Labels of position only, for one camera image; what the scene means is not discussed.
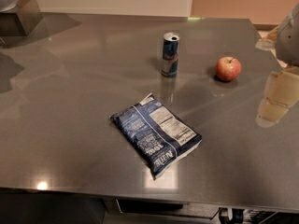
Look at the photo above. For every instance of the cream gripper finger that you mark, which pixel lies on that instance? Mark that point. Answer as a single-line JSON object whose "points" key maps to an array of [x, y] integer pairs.
{"points": [[269, 114]]}

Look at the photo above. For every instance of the black caster wheel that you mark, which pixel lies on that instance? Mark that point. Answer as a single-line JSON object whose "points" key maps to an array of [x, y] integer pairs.
{"points": [[231, 216]]}

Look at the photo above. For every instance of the red apple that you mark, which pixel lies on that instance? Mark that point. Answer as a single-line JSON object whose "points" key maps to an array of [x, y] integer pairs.
{"points": [[228, 68]]}

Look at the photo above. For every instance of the blue chip bag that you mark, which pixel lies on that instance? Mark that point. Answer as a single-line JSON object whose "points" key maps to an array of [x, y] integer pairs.
{"points": [[156, 133]]}

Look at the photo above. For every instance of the blue silver drink can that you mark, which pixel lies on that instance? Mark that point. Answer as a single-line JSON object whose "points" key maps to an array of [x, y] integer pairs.
{"points": [[170, 54]]}

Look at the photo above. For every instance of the dark wooden block stand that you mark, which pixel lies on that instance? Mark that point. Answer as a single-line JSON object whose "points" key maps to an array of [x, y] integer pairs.
{"points": [[20, 20]]}

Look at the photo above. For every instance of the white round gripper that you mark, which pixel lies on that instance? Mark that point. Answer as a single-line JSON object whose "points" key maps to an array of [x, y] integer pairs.
{"points": [[289, 39]]}

